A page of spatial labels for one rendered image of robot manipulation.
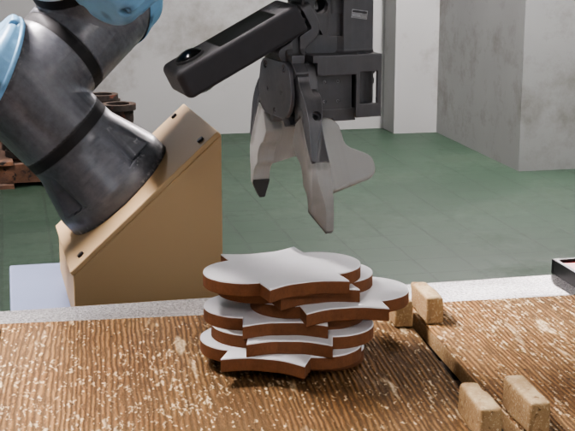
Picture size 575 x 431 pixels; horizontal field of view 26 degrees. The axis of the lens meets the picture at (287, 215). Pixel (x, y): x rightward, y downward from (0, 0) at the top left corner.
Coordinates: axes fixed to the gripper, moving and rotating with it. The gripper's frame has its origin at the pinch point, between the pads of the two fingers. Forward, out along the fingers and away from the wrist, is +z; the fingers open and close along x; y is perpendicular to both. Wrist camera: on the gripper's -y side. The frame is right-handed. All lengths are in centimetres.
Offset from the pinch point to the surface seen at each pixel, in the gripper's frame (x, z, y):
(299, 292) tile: -4.8, 5.3, -0.7
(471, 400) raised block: -19.8, 10.3, 6.9
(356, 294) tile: -4.6, 6.1, 4.6
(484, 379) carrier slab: -10.7, 12.8, 13.5
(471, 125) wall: 544, 92, 340
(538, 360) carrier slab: -8.5, 12.8, 20.2
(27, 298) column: 48, 19, -13
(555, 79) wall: 469, 57, 347
